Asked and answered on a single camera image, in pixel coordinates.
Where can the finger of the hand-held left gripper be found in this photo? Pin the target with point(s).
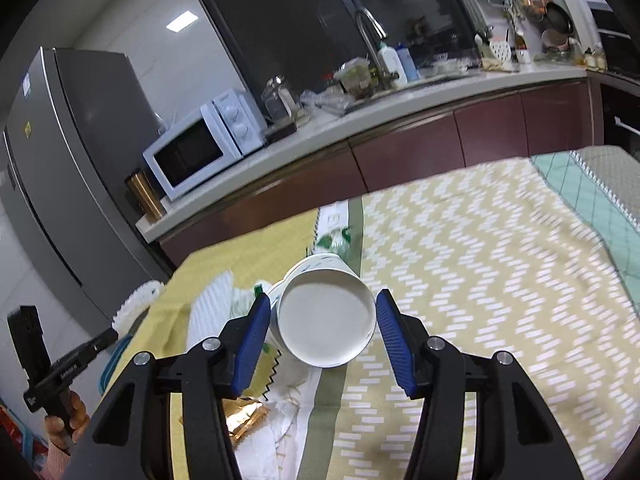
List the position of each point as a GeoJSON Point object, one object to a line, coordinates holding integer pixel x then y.
{"type": "Point", "coordinates": [100, 342]}

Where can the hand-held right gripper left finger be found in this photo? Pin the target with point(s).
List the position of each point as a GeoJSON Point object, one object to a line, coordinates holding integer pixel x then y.
{"type": "Point", "coordinates": [250, 340]}

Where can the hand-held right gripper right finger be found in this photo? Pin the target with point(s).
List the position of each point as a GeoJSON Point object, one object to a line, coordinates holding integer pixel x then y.
{"type": "Point", "coordinates": [395, 345]}

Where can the large white foam fruit net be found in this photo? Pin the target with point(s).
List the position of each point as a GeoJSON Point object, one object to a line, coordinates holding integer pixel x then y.
{"type": "Point", "coordinates": [210, 305]}

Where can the white paper cup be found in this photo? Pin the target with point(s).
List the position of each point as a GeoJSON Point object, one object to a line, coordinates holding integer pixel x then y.
{"type": "Point", "coordinates": [325, 325]}

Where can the person's left forearm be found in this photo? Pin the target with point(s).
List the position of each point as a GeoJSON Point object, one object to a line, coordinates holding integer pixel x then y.
{"type": "Point", "coordinates": [56, 460]}

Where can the person's left hand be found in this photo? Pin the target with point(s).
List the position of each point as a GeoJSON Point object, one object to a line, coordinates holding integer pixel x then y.
{"type": "Point", "coordinates": [77, 412]}

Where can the white green plastic wrapper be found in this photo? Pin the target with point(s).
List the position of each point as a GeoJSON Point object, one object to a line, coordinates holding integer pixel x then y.
{"type": "Point", "coordinates": [245, 302]}

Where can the small white foam fruit net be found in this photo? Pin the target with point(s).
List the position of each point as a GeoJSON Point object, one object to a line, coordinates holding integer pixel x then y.
{"type": "Point", "coordinates": [137, 302]}

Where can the gold foil wrapper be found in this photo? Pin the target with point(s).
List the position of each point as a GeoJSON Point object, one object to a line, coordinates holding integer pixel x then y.
{"type": "Point", "coordinates": [245, 417]}

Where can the crumpled white tissue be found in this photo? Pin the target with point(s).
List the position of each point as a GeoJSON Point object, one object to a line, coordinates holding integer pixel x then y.
{"type": "Point", "coordinates": [280, 440]}

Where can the zigzag patterned tablecloth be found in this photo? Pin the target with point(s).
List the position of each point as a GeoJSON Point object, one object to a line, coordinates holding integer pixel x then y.
{"type": "Point", "coordinates": [475, 260]}

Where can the green white snack packet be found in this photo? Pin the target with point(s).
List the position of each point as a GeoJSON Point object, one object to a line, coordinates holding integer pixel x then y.
{"type": "Point", "coordinates": [335, 242]}

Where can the copper thermos flask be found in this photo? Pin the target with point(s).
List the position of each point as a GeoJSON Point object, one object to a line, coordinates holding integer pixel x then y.
{"type": "Point", "coordinates": [145, 195]}

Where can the grey refrigerator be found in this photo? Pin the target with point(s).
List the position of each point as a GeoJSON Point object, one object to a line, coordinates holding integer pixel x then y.
{"type": "Point", "coordinates": [75, 160]}

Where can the maroon kitchen counter cabinet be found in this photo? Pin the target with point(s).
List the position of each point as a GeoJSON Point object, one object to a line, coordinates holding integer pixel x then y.
{"type": "Point", "coordinates": [400, 150]}

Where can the white microwave oven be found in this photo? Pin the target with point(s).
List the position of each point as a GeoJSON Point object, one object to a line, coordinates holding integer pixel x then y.
{"type": "Point", "coordinates": [190, 150]}

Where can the teal quilted cloth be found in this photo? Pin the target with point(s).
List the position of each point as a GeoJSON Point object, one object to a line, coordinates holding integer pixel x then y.
{"type": "Point", "coordinates": [590, 210]}

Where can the glass electric kettle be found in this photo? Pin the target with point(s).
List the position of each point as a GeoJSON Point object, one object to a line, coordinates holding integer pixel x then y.
{"type": "Point", "coordinates": [277, 100]}

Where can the clear plastic bags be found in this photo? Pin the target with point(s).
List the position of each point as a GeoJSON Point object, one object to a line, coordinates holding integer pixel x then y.
{"type": "Point", "coordinates": [325, 100]}

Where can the clear plastic food container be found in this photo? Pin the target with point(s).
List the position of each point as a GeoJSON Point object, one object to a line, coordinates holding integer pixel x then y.
{"type": "Point", "coordinates": [355, 77]}

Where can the grey quilted cloth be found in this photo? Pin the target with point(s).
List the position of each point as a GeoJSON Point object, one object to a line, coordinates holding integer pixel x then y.
{"type": "Point", "coordinates": [615, 170]}

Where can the white pump bottle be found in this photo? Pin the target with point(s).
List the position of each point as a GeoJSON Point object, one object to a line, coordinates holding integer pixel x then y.
{"type": "Point", "coordinates": [387, 62]}

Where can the blue detergent bottle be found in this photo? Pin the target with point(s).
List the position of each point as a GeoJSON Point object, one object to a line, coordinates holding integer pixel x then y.
{"type": "Point", "coordinates": [407, 62]}

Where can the white dotted pot holder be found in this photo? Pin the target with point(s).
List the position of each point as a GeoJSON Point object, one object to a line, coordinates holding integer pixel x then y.
{"type": "Point", "coordinates": [499, 49]}

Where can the dark kitchen window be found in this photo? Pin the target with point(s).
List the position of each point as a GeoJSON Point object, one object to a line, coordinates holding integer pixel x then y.
{"type": "Point", "coordinates": [275, 20]}

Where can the steel kitchen faucet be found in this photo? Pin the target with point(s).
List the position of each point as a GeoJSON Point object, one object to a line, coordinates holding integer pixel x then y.
{"type": "Point", "coordinates": [367, 25]}

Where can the steel cooking pot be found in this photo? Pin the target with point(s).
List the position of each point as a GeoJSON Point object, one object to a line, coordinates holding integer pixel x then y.
{"type": "Point", "coordinates": [556, 41]}

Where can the black frying pan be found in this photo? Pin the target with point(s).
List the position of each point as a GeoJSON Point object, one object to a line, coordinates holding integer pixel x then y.
{"type": "Point", "coordinates": [557, 17]}

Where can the black kitchen appliance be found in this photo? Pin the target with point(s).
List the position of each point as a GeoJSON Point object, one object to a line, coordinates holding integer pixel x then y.
{"type": "Point", "coordinates": [615, 20]}

